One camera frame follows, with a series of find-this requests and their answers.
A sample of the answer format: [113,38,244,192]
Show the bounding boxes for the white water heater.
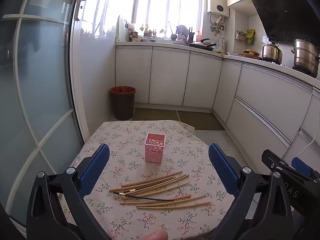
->
[207,0,230,18]

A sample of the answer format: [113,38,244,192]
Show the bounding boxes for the black frying pan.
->
[188,38,217,52]

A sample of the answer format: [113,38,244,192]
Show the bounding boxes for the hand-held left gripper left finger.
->
[26,144,112,240]

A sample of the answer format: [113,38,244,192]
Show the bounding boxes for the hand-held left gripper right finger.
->
[208,143,294,240]

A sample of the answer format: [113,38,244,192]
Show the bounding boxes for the kitchen window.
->
[82,0,203,35]

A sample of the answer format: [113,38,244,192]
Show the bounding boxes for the floral tablecloth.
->
[59,120,248,240]

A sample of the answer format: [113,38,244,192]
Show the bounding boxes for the pink perforated plastic basket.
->
[144,132,167,163]

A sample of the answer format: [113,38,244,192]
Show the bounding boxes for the stainless steel steamer pot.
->
[291,39,320,78]

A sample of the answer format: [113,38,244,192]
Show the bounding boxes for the pile of wooden chopsticks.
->
[109,171,212,210]

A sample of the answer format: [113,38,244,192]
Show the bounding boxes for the frosted glass door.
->
[0,0,84,230]

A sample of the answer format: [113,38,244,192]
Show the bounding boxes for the white cable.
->
[297,87,320,158]

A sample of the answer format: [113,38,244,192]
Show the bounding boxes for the white cutting board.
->
[117,15,125,42]

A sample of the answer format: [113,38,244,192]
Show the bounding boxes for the white kitchen base cabinets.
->
[115,44,320,170]

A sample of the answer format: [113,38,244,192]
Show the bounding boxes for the grey pink cloth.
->
[176,25,189,40]

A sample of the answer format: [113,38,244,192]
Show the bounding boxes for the woven food basket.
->
[241,49,260,58]

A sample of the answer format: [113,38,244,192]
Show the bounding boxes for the red trash bag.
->
[110,86,137,95]

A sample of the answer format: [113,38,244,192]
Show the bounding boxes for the person's left hand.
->
[146,229,168,240]

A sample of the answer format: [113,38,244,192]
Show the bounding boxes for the olive floor mat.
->
[132,107,180,122]
[177,110,225,131]

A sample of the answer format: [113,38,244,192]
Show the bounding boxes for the stainless steel kettle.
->
[262,38,283,62]

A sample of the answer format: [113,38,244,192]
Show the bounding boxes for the black range hood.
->
[246,0,320,45]

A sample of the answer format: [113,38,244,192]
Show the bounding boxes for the brown trash bin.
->
[109,86,137,121]

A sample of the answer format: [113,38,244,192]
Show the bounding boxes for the black chopstick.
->
[113,191,175,202]

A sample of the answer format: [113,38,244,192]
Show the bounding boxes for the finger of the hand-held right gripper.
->
[291,157,320,182]
[261,149,293,178]

